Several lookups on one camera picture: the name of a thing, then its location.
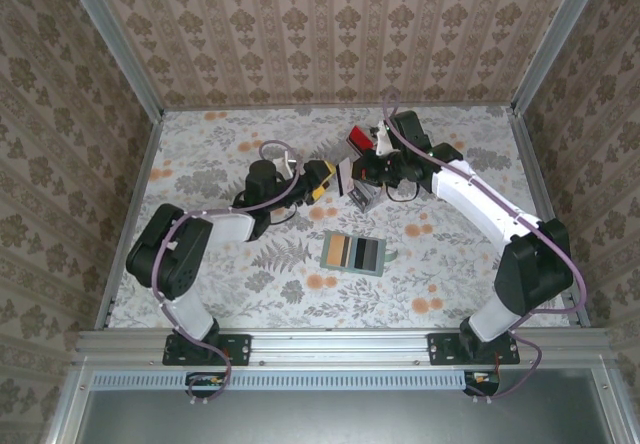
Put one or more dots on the white card with dark stripe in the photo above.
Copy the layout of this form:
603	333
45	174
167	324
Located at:
343	179

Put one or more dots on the clear acrylic card box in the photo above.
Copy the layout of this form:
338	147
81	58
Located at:
370	199

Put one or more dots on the green card holder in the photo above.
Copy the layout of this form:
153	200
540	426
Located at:
325	254

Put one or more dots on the brown credit card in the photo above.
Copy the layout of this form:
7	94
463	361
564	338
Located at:
341	252

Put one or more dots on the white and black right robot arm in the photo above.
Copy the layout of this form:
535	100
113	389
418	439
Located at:
480	199

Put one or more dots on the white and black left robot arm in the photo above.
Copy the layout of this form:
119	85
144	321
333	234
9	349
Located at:
170	254

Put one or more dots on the floral patterned table cover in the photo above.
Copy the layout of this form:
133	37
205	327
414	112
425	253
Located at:
450	274

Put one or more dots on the grey metal panel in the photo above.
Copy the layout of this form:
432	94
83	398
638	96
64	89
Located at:
325	419

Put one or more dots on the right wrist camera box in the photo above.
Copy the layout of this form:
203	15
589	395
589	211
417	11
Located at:
382	141

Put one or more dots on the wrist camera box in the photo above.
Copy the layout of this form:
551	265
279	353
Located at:
289	163
382	141

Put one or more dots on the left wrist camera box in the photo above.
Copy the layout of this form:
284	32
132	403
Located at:
289	163

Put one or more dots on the aluminium table end rail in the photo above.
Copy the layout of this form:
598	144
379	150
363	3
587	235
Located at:
325	107

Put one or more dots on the aluminium table side rail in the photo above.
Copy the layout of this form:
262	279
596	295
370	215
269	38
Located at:
540	189
129	214

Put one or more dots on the aluminium mounting rail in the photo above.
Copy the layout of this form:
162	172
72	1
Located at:
340	346

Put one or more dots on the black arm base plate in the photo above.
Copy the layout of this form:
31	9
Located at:
240	349
440	349

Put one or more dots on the aluminium frame post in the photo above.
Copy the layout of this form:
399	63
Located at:
557	39
115	39

